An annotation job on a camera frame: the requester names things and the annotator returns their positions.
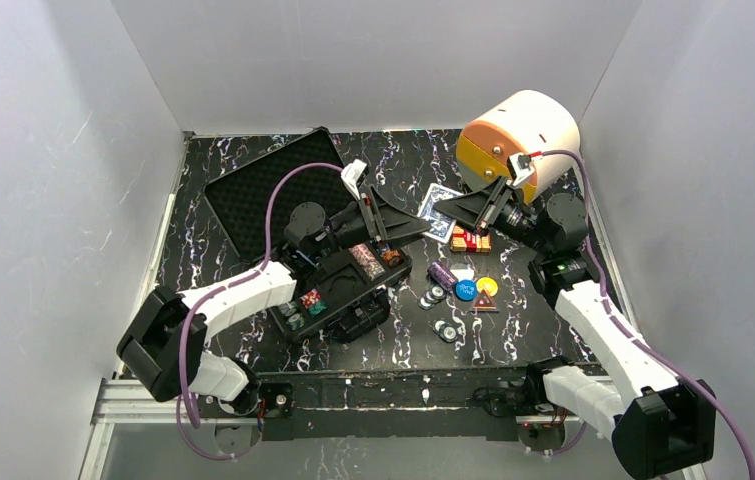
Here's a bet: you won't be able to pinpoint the blue playing card deck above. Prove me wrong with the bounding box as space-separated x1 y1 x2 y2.
416 182 466 244

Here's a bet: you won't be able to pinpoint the red playing card deck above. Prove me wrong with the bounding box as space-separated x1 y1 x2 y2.
449 226 492 254

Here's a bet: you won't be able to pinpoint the purple poker chip stack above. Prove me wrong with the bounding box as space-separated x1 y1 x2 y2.
427 261 458 291

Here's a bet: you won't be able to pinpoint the yellow dealer button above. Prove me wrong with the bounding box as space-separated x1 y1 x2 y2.
475 277 499 297

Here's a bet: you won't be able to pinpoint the red triangle card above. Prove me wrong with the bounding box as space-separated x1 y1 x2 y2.
471 291 500 313

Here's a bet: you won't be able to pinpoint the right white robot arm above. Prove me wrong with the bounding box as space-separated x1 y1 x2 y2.
433 177 716 479

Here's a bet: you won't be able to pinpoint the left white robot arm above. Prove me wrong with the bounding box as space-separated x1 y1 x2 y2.
116 188 430 402

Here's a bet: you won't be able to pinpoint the black poker set case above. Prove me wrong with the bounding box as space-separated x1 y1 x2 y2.
204 128 412 343

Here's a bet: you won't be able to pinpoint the round pastel drawer box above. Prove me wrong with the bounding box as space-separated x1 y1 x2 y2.
455 90 581 204

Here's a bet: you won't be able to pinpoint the upper loose poker chips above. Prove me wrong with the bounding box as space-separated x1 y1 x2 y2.
418 284 447 310

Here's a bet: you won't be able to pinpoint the loose poker chips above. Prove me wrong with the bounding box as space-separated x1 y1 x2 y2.
432 319 461 343
418 284 447 310

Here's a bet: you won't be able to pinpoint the blue dealer button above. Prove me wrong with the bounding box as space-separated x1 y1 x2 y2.
454 279 478 302

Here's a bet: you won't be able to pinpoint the lower loose poker chips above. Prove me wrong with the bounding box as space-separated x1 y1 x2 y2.
432 319 461 343

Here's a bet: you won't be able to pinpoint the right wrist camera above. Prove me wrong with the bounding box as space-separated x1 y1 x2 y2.
507 153 535 189

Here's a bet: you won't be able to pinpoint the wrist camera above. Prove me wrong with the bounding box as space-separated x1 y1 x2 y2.
340 159 368 201
507 153 535 189

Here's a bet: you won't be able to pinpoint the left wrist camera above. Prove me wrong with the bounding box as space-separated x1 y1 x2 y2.
340 159 368 201

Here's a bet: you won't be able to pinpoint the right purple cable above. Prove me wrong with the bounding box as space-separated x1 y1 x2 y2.
535 149 755 480

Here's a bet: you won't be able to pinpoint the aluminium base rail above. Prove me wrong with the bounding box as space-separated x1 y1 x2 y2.
90 378 710 480

